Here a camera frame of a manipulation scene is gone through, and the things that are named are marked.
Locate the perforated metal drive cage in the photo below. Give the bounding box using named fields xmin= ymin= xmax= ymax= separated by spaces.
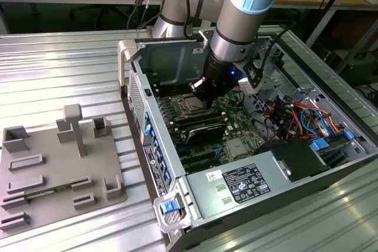
xmin=240 ymin=58 xmax=299 ymax=117

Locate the black graphics card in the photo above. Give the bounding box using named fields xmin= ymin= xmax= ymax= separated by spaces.
xmin=185 ymin=123 xmax=228 ymax=146

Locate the grey power supply unit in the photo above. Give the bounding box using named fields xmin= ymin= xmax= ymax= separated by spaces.
xmin=185 ymin=150 xmax=296 ymax=220

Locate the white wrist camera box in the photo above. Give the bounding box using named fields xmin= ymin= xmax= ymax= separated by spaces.
xmin=237 ymin=66 xmax=262 ymax=96

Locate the orange wire bundle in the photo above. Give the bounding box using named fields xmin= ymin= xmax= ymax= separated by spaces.
xmin=291 ymin=103 xmax=340 ymax=133

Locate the grey camera cable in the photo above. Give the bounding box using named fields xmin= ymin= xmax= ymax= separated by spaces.
xmin=257 ymin=20 xmax=296 ymax=71

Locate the blue case latch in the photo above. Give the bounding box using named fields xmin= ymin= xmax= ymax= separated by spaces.
xmin=161 ymin=201 xmax=181 ymax=214

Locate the blue wire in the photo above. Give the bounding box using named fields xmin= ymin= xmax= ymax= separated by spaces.
xmin=301 ymin=107 xmax=331 ymax=138

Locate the black fan shroud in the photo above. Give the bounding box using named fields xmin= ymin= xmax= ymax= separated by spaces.
xmin=255 ymin=138 xmax=331 ymax=184

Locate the green motherboard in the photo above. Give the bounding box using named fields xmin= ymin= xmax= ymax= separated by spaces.
xmin=153 ymin=76 xmax=266 ymax=175

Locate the black installed RAM module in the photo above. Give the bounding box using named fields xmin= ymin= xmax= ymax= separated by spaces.
xmin=171 ymin=109 xmax=227 ymax=131

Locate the CPU socket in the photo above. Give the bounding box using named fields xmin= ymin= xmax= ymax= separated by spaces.
xmin=171 ymin=92 xmax=215 ymax=119

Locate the silver chipset heatsink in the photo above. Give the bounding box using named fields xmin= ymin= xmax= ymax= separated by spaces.
xmin=227 ymin=139 xmax=252 ymax=158

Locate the open PC case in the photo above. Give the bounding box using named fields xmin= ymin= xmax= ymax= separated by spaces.
xmin=117 ymin=32 xmax=378 ymax=252

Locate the grey parts rack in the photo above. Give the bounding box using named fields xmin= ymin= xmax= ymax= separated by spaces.
xmin=0 ymin=103 xmax=128 ymax=237

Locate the metal socket cover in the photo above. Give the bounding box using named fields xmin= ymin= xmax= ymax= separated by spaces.
xmin=174 ymin=94 xmax=212 ymax=117

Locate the green RAM stick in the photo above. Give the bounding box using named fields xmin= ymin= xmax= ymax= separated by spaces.
xmin=25 ymin=183 xmax=73 ymax=198

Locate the black office chair base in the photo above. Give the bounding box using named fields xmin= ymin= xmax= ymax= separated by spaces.
xmin=69 ymin=4 xmax=131 ymax=30

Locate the CPU plate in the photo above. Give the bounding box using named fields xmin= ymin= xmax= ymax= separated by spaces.
xmin=184 ymin=97 xmax=205 ymax=113

